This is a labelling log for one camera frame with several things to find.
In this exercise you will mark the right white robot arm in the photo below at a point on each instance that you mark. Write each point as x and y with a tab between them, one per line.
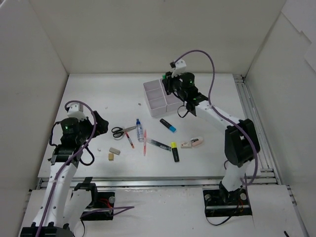
241	144

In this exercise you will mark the clear blue spray bottle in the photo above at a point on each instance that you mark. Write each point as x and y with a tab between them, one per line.
140	133

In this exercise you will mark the red gel pen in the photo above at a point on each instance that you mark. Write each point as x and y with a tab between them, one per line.
129	139

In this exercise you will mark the black handled scissors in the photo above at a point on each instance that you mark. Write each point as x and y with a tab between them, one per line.
119	131

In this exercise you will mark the blue capped black highlighter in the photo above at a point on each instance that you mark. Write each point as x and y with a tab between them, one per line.
167	125

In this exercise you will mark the aluminium right rail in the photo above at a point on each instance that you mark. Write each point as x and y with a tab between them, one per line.
265	159

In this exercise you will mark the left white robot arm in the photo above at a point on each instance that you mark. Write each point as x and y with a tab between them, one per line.
56	216

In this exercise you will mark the yellow capped black highlighter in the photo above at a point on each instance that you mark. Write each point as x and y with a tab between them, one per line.
175	151

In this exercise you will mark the clear black gel pen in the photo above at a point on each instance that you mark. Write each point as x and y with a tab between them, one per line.
158	144

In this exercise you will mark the white left compartment organizer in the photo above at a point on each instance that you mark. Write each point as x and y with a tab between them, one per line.
155	97

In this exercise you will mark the pink pen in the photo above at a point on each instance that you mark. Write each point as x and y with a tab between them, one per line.
145	143

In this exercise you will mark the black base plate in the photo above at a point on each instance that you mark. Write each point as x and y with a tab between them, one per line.
236	205
104	200

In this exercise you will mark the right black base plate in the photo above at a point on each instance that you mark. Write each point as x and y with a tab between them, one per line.
236	205

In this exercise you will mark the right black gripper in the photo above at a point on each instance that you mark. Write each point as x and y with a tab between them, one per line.
168	83

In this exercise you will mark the tan eraser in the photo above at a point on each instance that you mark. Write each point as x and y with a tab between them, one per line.
111	157

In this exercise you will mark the aluminium rail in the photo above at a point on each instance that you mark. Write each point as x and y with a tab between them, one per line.
169	182
265	159

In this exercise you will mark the pink white correction tape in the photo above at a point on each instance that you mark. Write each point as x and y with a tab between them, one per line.
197	141

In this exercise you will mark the aluminium front rail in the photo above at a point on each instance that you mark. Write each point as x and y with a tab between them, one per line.
169	182

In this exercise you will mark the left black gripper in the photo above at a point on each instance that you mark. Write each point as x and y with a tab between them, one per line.
91	123

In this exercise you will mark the white boxed eraser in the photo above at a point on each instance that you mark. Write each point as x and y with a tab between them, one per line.
186	144

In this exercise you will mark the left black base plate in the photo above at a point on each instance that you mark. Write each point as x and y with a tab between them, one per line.
104	200

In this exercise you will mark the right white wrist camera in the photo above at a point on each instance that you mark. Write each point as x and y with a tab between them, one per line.
178	67

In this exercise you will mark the grey white eraser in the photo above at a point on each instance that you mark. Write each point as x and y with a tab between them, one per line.
114	151

